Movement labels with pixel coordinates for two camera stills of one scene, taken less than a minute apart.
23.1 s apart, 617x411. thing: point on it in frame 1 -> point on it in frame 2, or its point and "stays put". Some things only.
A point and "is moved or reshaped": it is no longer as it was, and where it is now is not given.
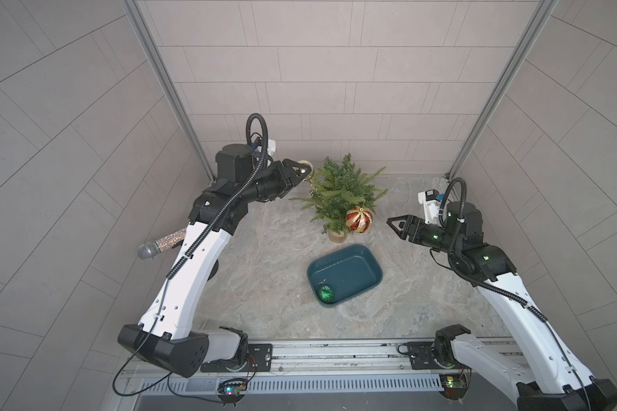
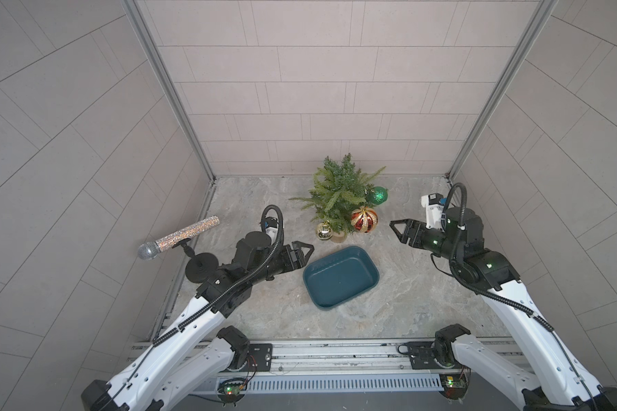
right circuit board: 454,385 stays put
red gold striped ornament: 359,219 is moved or reshaped
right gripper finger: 411,222 stays put
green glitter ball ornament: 326,294 -> 377,195
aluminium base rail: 344,365 stays put
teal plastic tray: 347,272 stays put
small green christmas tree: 340,187 stays put
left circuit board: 231,390 stays put
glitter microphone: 149,250 stays put
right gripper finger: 402,234 stays put
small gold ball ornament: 311,174 -> 324,231
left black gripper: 286,181 -> 295,261
